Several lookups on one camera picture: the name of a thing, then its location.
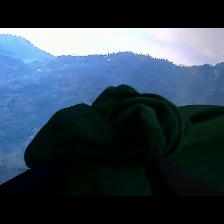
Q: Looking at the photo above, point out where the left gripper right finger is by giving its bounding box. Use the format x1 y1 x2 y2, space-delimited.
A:
149 156 224 196

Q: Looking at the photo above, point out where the dark green garment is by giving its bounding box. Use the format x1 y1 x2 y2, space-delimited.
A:
23 83 224 196

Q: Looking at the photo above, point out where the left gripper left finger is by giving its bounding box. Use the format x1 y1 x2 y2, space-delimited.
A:
0 168 68 196

